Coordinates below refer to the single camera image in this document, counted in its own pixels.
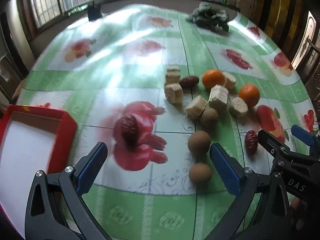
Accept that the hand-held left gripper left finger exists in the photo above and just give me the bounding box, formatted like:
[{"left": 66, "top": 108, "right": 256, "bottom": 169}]
[{"left": 24, "top": 142, "right": 112, "bottom": 240}]

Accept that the orange mandarin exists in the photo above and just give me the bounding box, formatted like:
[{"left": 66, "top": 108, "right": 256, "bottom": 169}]
[
  {"left": 239, "top": 84, "right": 260, "bottom": 107},
  {"left": 202, "top": 69, "right": 225, "bottom": 90}
]

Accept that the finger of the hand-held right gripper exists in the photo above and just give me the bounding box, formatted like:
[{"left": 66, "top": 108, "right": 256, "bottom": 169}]
[
  {"left": 291, "top": 124, "right": 320, "bottom": 153},
  {"left": 257, "top": 129, "right": 292, "bottom": 167}
]

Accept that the green fruit print tablecloth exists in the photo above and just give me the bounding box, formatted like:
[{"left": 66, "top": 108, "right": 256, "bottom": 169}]
[{"left": 15, "top": 4, "right": 318, "bottom": 240}]

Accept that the red date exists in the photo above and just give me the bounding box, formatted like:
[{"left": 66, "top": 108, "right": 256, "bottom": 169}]
[
  {"left": 114, "top": 115, "right": 138, "bottom": 147},
  {"left": 179, "top": 76, "right": 200, "bottom": 89},
  {"left": 244, "top": 130, "right": 258, "bottom": 154}
]

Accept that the wooden armchair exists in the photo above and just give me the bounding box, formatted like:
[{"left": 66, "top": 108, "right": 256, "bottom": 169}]
[{"left": 0, "top": 52, "right": 25, "bottom": 105}]

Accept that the dark grey crumpled cloth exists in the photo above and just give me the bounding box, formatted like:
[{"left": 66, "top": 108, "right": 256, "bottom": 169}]
[{"left": 185, "top": 2, "right": 230, "bottom": 32}]

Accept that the black pen holder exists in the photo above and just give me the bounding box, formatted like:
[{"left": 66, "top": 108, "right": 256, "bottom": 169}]
[{"left": 87, "top": 4, "right": 102, "bottom": 22}]

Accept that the tall grey air conditioner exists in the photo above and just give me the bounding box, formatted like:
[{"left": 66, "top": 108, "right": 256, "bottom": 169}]
[{"left": 5, "top": 0, "right": 35, "bottom": 70}]

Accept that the brown longan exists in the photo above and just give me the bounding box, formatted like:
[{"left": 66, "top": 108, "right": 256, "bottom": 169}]
[
  {"left": 187, "top": 130, "right": 212, "bottom": 153},
  {"left": 189, "top": 163, "right": 212, "bottom": 183},
  {"left": 201, "top": 108, "right": 219, "bottom": 127}
]

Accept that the red cardboard tray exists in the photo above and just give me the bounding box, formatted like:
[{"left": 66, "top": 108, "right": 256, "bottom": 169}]
[{"left": 0, "top": 105, "right": 77, "bottom": 233}]

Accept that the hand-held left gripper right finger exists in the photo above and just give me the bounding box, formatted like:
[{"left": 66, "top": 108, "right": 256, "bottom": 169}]
[{"left": 205, "top": 143, "right": 292, "bottom": 240}]

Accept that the person's right hand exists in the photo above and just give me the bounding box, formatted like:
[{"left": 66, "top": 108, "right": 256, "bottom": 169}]
[{"left": 290, "top": 196, "right": 309, "bottom": 233}]

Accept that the wooden framed grille window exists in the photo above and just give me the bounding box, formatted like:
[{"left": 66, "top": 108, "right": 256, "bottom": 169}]
[{"left": 24, "top": 0, "right": 225, "bottom": 34}]

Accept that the carved wooden chair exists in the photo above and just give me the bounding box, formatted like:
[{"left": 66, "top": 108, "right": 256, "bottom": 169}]
[{"left": 290, "top": 10, "right": 320, "bottom": 98}]

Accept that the pile of sugarcane pieces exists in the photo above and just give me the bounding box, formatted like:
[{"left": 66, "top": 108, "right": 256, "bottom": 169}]
[{"left": 164, "top": 66, "right": 249, "bottom": 120}]

